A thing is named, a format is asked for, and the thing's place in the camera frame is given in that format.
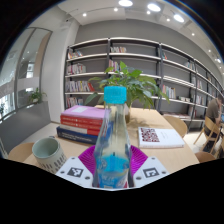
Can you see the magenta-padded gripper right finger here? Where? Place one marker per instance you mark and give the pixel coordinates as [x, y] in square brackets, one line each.
[150, 171]

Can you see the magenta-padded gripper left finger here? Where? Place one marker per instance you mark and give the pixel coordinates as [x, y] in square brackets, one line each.
[75, 171]

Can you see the clear bottle with blue cap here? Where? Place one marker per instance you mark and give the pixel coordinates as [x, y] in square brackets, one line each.
[111, 146]

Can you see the pale green patterned cup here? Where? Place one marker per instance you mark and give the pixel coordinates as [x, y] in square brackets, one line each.
[50, 155]

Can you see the dark blue book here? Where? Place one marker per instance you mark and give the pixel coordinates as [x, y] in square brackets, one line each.
[75, 137]

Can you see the white book with square print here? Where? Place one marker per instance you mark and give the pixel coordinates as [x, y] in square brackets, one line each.
[163, 136]

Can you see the red and white book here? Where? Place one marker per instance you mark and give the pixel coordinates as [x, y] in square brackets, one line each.
[75, 130]

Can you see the pink-covered book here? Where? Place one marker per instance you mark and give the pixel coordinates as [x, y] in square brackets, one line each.
[83, 111]

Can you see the slatted wooden chair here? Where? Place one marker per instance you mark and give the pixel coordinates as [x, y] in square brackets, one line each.
[210, 125]

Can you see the small potted plant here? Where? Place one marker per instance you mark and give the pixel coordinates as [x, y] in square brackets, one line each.
[35, 95]

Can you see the person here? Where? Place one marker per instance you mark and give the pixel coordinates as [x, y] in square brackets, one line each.
[213, 111]

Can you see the green potted plant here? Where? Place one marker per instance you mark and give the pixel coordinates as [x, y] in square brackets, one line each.
[136, 83]

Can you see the grey shelf unit with books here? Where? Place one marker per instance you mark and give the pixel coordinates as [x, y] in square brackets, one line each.
[133, 63]

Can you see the group of ceiling lights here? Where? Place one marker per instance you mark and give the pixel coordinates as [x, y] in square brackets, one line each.
[154, 7]

